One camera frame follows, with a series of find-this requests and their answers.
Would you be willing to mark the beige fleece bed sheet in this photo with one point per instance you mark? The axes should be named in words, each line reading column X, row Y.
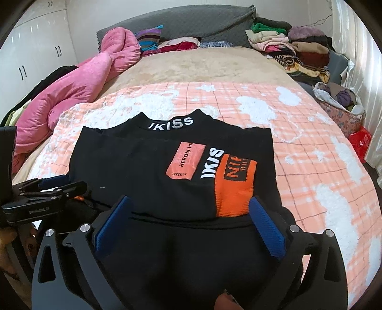
column 203, row 65

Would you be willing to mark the striped purple blue garment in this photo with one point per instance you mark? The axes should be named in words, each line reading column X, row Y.
column 148, row 39

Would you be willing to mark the peach white plaid blanket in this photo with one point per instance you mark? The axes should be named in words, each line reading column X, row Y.
column 319, row 176

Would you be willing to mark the pink quilted comforter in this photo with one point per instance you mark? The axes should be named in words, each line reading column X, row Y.
column 120, row 50

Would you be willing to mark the black sweater orange cuffs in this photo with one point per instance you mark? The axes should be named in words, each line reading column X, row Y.
column 189, row 237

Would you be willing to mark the white curtain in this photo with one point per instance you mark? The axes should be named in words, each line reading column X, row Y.
column 352, row 39

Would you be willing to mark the red and cream folded clothes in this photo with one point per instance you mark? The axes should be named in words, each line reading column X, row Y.
column 174, row 45

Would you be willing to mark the right hand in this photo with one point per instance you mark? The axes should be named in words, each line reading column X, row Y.
column 226, row 301

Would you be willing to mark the white wardrobe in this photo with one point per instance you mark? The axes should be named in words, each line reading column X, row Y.
column 38, row 44

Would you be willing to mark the red plastic bag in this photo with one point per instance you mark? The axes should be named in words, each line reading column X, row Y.
column 360, row 141

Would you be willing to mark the pile of folded clothes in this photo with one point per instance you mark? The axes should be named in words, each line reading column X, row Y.
column 303, row 52

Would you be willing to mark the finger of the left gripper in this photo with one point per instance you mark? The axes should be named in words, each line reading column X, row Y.
column 37, row 185
column 38, row 205

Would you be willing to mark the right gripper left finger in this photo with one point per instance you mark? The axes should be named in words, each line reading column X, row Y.
column 49, row 289

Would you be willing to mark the green and black clothes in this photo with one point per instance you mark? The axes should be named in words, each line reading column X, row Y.
column 43, row 84

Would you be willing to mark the floral basket with clothes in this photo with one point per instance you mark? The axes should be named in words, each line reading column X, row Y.
column 342, row 105

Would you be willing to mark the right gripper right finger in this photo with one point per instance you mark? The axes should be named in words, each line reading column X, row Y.
column 311, row 272

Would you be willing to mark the grey headboard cushion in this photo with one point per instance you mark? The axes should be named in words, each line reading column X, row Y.
column 210, row 23

